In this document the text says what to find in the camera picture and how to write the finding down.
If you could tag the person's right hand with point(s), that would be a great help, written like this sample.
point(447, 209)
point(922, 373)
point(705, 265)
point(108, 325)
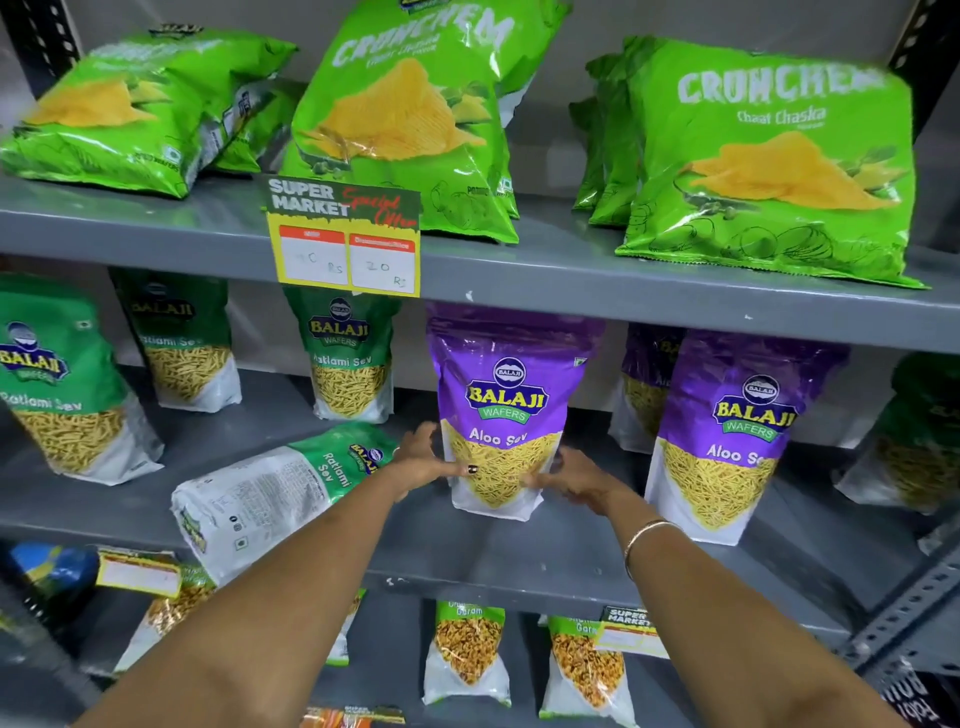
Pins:
point(589, 486)

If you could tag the person's left hand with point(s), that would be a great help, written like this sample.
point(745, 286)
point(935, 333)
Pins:
point(412, 469)

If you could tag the person's left thumb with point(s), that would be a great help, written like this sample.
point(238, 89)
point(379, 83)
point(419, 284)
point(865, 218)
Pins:
point(456, 472)

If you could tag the person's right thumb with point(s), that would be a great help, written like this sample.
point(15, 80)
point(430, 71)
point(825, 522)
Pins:
point(546, 478)

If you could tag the purple snack pouch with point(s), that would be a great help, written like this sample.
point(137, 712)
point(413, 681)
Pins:
point(510, 375)
point(646, 375)
point(742, 420)

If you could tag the person's right forearm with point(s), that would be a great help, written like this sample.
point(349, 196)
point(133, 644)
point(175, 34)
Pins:
point(720, 637)

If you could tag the person's left forearm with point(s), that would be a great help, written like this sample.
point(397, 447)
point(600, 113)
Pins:
point(262, 615)

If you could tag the gold bangle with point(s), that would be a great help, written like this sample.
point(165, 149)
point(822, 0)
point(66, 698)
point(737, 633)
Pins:
point(643, 531)

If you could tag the green white snack pouch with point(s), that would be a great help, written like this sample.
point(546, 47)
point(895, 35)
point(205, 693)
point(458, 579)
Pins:
point(349, 352)
point(911, 442)
point(60, 390)
point(262, 495)
point(184, 337)

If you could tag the small yellow price label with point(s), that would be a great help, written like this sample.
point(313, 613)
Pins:
point(139, 574)
point(630, 634)

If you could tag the clear green-topped snack pouch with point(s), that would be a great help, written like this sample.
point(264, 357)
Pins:
point(585, 667)
point(169, 611)
point(466, 649)
point(343, 637)

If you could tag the grey metal shelf rack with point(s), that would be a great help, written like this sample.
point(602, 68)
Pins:
point(570, 277)

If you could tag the yellow black price label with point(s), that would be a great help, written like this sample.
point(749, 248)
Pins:
point(341, 240)

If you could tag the orange snack packet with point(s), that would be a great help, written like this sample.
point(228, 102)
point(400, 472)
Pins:
point(352, 718)

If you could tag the row of green chip bags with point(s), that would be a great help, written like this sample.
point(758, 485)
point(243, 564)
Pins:
point(405, 112)

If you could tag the blue snack packet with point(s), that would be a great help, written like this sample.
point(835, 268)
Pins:
point(49, 574)

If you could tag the black snack packet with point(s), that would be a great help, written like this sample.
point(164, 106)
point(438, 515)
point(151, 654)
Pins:
point(922, 701)

